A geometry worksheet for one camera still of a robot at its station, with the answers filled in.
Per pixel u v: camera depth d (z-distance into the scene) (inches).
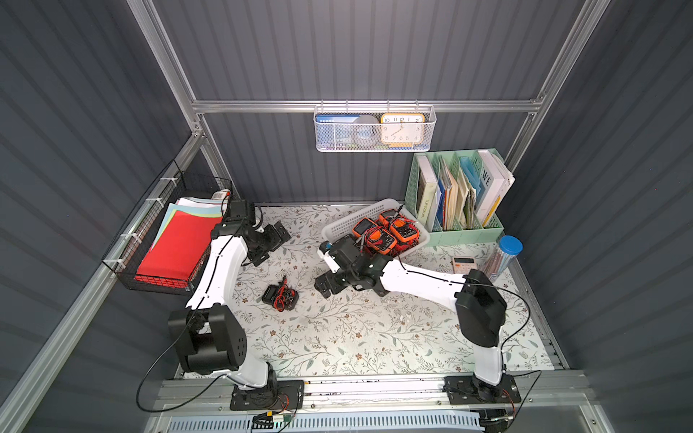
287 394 28.9
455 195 37.7
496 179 36.3
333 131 32.9
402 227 39.0
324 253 30.4
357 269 25.6
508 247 32.4
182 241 28.1
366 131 35.6
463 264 39.0
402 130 34.9
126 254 23.9
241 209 25.9
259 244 27.3
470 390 28.9
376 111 35.0
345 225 40.9
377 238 36.9
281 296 34.7
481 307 18.6
